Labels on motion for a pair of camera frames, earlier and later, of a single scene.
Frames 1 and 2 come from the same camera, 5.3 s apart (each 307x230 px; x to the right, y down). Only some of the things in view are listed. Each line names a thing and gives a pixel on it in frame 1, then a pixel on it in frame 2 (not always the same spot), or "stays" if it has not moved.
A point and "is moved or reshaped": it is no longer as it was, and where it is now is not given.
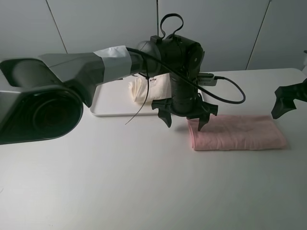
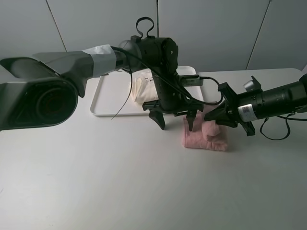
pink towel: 238,132 is moved or reshaped
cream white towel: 159,87 stays
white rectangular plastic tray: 113,98 stays
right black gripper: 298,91 to 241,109
